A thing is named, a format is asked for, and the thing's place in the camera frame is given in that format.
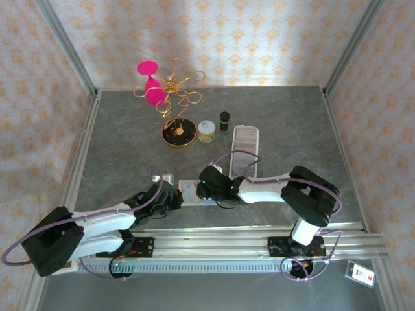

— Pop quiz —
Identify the aluminium frame post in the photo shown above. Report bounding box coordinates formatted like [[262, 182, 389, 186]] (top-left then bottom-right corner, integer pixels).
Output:
[[34, 0, 99, 98], [323, 0, 386, 98]]

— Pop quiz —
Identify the small yellow jar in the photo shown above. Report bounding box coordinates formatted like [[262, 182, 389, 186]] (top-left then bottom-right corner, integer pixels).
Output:
[[197, 119, 217, 143]]

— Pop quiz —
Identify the beige card holder wallet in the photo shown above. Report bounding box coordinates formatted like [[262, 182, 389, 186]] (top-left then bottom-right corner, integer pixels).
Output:
[[178, 179, 217, 207]]

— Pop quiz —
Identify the gold wire glass rack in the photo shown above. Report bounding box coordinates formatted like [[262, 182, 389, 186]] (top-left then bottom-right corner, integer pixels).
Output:
[[133, 58, 207, 149]]

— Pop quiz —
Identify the grey slotted cable duct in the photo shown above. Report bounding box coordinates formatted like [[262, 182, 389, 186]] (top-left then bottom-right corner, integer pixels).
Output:
[[77, 257, 328, 275]]

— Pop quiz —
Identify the clear plastic card tray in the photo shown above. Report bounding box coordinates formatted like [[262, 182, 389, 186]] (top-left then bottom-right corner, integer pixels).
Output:
[[229, 125, 259, 179]]

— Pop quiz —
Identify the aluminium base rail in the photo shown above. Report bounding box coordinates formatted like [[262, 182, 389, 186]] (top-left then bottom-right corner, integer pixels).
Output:
[[129, 225, 388, 260]]

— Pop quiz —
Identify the aluminium table edge rail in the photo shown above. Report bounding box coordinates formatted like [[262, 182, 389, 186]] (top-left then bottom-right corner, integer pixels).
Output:
[[320, 87, 370, 233], [61, 89, 102, 210]]

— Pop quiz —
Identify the white credit card grey print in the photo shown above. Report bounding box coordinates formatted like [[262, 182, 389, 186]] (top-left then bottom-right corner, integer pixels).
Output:
[[182, 181, 199, 205]]

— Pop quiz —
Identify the white label badge red mark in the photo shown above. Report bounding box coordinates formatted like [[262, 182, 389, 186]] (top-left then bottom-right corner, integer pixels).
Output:
[[344, 260, 377, 288]]

